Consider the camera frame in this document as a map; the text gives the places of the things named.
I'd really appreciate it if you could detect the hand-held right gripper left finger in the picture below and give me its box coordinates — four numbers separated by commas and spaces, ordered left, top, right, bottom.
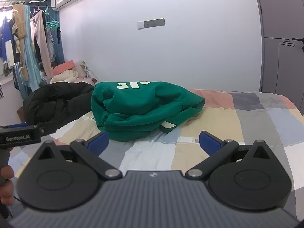
31, 131, 123, 180

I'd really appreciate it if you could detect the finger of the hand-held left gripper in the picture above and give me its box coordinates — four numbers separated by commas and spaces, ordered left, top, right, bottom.
0, 123, 30, 129

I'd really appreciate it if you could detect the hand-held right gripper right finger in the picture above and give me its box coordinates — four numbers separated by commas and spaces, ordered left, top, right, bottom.
185, 131, 274, 180

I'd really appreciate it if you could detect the green hoodie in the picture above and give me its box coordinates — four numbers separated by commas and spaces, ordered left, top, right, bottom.
91, 81, 206, 142

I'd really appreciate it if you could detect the green clothes hanger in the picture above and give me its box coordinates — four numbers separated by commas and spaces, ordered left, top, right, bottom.
44, 9, 60, 30

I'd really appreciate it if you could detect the person's left hand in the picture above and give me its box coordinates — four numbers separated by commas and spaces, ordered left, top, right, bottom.
0, 165, 15, 205

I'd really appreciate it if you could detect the black puffer jacket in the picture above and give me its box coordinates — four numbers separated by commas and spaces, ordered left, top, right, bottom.
23, 81, 96, 136

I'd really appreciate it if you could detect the patchwork bed blanket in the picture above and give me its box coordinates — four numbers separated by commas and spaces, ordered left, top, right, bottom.
8, 89, 304, 222

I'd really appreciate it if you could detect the cream fleece cloth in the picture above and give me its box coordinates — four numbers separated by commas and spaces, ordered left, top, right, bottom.
49, 69, 79, 84

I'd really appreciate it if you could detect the pink box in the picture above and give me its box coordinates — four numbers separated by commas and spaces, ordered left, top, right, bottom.
52, 60, 75, 76

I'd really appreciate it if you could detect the patterned white bag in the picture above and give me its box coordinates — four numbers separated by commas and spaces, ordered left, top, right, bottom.
80, 61, 98, 82

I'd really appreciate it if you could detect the blue and white hanging garment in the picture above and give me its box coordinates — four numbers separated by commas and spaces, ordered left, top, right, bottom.
0, 16, 15, 70

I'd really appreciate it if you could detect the pale pink hanging garment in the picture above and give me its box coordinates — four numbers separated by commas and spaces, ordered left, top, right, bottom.
30, 11, 55, 79

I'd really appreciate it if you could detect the dark blue curtain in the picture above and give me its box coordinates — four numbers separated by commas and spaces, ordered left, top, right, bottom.
47, 6, 65, 65

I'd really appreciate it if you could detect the beige hanging garment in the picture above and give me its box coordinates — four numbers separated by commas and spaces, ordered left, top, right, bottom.
11, 3, 30, 82

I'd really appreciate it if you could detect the grey door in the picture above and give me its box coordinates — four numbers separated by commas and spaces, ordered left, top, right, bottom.
252, 0, 304, 117

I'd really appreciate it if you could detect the grey wall switch panel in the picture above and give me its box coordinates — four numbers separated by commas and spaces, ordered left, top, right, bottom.
137, 18, 166, 30

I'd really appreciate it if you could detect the black door handle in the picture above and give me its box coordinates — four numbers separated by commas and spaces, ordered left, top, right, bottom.
292, 37, 304, 53

